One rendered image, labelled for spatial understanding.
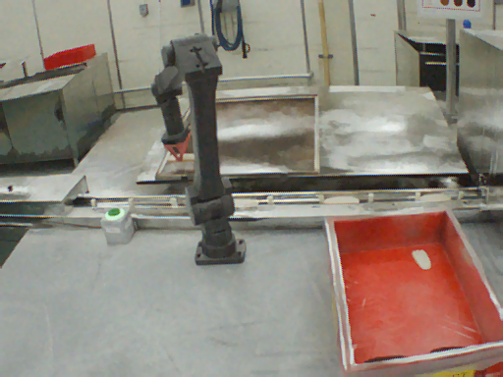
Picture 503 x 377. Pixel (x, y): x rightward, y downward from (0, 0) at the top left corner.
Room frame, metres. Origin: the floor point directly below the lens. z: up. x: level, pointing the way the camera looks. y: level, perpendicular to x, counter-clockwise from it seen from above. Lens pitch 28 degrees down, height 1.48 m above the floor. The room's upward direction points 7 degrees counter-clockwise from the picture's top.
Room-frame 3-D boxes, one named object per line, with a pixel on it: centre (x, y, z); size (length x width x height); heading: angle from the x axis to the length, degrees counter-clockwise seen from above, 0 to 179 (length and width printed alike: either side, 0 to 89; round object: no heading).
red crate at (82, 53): (4.59, 1.78, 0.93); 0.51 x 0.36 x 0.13; 83
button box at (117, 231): (1.07, 0.38, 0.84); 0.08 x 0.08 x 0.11; 79
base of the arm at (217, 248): (0.94, 0.09, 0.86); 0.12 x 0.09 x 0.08; 85
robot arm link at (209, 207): (0.96, 0.11, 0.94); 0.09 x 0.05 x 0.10; 18
